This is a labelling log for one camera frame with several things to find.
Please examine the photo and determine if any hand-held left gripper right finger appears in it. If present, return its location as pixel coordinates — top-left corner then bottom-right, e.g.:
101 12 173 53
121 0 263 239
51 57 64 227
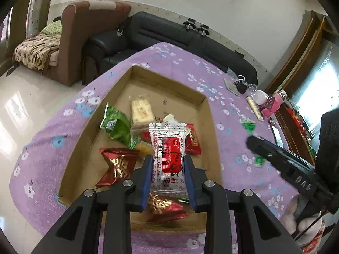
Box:
183 155 304 254

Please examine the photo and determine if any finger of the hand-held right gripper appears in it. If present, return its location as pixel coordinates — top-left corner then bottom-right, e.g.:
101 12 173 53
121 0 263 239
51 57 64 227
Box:
246 135 300 178

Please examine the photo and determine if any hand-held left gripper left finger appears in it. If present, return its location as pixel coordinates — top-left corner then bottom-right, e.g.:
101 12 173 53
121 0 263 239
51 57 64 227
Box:
30 155 154 254

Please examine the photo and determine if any red green yellow candy packet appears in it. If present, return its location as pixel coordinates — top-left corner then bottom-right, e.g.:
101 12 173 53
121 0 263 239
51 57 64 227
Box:
132 131 153 156

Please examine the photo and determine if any white red snack packet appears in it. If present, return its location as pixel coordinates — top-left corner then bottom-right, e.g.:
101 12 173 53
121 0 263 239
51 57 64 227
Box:
149 122 190 197

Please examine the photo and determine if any small red snack packet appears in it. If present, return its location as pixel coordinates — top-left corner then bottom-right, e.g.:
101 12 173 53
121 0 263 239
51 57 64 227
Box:
184 123 203 156

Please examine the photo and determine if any large green snack packet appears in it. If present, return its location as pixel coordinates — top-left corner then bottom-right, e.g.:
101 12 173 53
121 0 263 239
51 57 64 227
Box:
99 103 141 150

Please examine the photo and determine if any cream cake snack packet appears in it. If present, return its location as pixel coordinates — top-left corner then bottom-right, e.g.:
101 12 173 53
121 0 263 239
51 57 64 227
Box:
129 97 154 135

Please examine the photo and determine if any shallow cardboard box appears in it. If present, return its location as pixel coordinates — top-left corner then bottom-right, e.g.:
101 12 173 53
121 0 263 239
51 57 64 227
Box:
57 64 225 232

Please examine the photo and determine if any person's right hand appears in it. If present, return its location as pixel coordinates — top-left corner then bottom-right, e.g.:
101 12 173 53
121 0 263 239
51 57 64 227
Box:
283 194 325 246

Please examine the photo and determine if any black smartphone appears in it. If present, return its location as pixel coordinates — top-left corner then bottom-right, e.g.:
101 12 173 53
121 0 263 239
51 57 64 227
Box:
269 118 285 149

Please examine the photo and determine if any red gold snack packet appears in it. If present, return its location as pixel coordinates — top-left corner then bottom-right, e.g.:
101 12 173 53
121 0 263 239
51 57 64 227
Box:
146 193 190 223
95 148 141 189

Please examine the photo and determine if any green red candy wrapper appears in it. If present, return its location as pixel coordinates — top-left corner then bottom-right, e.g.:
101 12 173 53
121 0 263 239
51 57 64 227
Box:
240 119 256 133

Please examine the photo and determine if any cream tube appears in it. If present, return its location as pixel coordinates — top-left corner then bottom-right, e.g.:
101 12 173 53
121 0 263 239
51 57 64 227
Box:
246 96 264 122

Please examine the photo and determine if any black phone stand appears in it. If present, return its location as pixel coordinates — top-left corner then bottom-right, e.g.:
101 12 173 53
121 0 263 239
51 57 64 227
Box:
261 95 274 112

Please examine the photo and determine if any small flat card packet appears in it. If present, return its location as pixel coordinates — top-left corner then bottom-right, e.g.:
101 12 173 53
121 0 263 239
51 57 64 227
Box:
224 78 240 96

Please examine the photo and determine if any wooden cabinet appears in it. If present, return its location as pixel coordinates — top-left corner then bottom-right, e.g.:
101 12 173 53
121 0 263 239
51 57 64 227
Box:
265 11 339 164

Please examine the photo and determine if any purple floral tablecloth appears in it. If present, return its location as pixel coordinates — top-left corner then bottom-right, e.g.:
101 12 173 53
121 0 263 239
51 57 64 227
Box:
9 42 318 254

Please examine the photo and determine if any black leather sofa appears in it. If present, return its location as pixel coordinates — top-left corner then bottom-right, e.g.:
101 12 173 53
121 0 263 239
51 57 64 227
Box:
82 11 258 86

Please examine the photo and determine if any brown armchair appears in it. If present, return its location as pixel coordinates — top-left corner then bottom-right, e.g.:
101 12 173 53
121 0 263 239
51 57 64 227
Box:
58 0 131 86

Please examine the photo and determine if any patterned brown blanket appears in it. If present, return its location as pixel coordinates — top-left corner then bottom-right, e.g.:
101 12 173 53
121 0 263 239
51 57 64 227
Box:
12 33 63 70

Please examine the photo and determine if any green pillow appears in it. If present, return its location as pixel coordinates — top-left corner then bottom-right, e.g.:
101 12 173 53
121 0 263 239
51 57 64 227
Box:
40 20 64 35

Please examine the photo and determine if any wooden glass door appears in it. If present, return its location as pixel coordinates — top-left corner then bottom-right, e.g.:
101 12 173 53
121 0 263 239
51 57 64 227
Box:
25 0 59 41

